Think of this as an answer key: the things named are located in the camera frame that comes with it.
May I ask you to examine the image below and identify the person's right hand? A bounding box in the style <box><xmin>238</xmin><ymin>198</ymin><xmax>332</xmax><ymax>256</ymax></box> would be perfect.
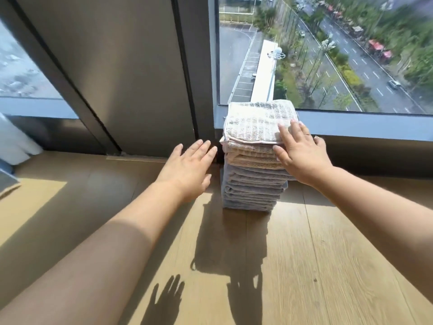
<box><xmin>273</xmin><ymin>120</ymin><xmax>334</xmax><ymax>187</ymax></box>

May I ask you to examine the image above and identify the person's left hand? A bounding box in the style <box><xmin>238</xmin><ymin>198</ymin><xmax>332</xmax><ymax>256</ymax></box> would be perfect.
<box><xmin>156</xmin><ymin>140</ymin><xmax>218</xmax><ymax>204</ymax></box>

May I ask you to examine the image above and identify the beige waffle cloth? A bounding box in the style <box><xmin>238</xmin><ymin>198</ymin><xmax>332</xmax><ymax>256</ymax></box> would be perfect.
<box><xmin>220</xmin><ymin>100</ymin><xmax>300</xmax><ymax>146</ymax></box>

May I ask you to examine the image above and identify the person's left forearm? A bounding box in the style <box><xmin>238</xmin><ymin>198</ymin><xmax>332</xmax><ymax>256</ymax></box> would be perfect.
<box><xmin>0</xmin><ymin>181</ymin><xmax>198</xmax><ymax>325</ymax></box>

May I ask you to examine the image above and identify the person's right forearm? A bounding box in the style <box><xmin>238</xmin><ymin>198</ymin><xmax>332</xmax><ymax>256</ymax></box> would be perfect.
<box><xmin>304</xmin><ymin>166</ymin><xmax>433</xmax><ymax>288</ymax></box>

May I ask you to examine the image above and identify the stack of folded towels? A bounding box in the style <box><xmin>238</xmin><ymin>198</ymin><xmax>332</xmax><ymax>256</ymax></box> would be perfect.
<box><xmin>220</xmin><ymin>140</ymin><xmax>299</xmax><ymax>214</ymax></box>

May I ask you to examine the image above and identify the large window pane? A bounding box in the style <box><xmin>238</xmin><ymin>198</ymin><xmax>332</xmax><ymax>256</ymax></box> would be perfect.
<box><xmin>216</xmin><ymin>0</ymin><xmax>433</xmax><ymax>115</ymax></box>

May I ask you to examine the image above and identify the dark window pillar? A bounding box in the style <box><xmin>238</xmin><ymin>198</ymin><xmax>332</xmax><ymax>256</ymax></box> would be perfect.
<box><xmin>0</xmin><ymin>0</ymin><xmax>224</xmax><ymax>163</ymax></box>

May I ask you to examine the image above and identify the white curtain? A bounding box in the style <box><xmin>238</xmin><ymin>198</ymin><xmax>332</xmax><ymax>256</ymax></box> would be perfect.
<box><xmin>0</xmin><ymin>112</ymin><xmax>44</xmax><ymax>166</ymax></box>

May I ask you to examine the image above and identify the grey flat object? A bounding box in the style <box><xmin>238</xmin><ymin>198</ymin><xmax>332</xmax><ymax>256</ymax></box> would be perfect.
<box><xmin>0</xmin><ymin>158</ymin><xmax>21</xmax><ymax>197</ymax></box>

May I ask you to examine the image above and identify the narrow window pane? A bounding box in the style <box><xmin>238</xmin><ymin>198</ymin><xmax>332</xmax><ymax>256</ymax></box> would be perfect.
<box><xmin>0</xmin><ymin>18</ymin><xmax>64</xmax><ymax>100</ymax></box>

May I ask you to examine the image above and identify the grey window sill frame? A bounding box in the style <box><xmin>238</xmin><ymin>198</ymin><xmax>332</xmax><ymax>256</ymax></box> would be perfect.
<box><xmin>214</xmin><ymin>104</ymin><xmax>433</xmax><ymax>142</ymax></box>

